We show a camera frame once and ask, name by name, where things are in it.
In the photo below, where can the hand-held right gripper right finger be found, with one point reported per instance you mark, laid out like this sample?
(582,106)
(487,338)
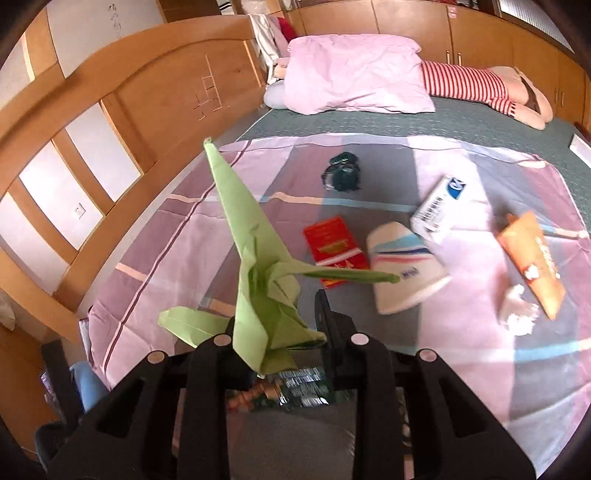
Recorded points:
(341,360)

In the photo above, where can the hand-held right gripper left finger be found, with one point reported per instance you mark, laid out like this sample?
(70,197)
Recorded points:
(212,364)

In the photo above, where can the red snack packet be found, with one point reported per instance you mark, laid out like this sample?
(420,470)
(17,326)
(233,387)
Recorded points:
(244,399)

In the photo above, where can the green paper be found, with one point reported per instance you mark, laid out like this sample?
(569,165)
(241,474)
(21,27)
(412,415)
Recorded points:
(263,286)

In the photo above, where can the red box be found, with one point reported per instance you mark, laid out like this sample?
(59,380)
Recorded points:
(332,244)

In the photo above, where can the white cardboard box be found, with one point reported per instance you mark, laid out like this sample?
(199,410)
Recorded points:
(438,207)

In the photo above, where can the white tissue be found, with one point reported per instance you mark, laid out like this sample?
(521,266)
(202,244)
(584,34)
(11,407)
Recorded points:
(517,309)

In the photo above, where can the dark green wrapper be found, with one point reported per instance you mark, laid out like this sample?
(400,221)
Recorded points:
(344,173)

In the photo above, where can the orange packet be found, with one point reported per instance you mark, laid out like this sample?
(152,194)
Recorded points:
(531,263)

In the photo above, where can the blue cloth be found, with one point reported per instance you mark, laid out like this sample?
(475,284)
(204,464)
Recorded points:
(87,383)

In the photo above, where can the plaid bed sheet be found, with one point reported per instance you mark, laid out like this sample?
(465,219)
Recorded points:
(175,240)

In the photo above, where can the green patterned mattress mat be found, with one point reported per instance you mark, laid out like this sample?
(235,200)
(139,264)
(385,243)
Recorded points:
(461,122)

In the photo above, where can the light blue cushion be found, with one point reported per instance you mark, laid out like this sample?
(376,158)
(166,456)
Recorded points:
(274,97)

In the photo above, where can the wooden headboard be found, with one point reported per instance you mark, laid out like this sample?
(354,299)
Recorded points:
(152,92)

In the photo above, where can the pink pillow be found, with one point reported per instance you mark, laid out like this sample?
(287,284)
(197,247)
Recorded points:
(360,74)

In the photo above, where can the plush toy red striped shirt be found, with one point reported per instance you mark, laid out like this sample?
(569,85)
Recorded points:
(461,81)

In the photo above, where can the white board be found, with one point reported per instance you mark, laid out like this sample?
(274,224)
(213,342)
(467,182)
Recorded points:
(581,148)

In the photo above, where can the white grey hanging cloth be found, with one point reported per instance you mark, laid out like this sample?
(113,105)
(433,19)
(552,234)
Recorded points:
(265,34)

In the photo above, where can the red cloth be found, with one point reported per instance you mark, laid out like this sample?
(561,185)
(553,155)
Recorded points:
(287,27)

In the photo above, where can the frosted glass window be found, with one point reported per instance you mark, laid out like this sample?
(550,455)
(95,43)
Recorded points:
(521,11)

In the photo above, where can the white wall socket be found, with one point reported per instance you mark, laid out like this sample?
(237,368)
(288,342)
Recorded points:
(79,211)

